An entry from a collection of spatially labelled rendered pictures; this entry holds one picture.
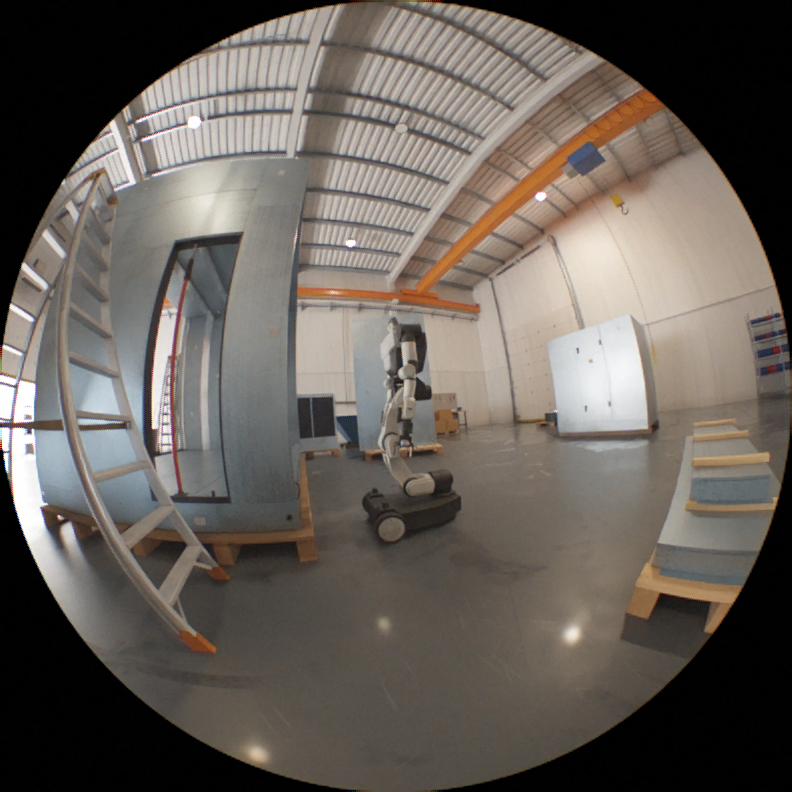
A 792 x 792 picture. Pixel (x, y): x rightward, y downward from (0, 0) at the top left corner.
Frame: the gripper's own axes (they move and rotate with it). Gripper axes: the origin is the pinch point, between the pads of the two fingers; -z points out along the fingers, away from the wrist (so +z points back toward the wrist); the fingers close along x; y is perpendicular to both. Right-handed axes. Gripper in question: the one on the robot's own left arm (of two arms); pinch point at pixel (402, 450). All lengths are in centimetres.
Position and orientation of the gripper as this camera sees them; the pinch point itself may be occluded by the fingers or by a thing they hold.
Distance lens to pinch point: 151.6
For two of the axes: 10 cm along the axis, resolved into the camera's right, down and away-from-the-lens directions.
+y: 2.7, -1.1, -9.6
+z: 1.1, -9.8, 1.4
